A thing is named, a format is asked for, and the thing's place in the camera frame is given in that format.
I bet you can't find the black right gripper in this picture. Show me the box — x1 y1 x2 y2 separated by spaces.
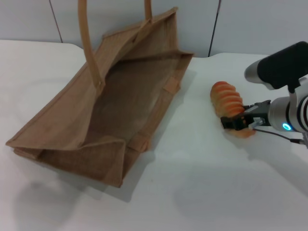
220 99 272 131

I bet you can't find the ridged orange bread loaf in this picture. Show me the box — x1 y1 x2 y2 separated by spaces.
210 81 257 139

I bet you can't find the brown jute handbag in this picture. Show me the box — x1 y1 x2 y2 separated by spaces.
5 0 194 190

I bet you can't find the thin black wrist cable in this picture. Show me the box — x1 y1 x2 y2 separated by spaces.
251 117 308 146

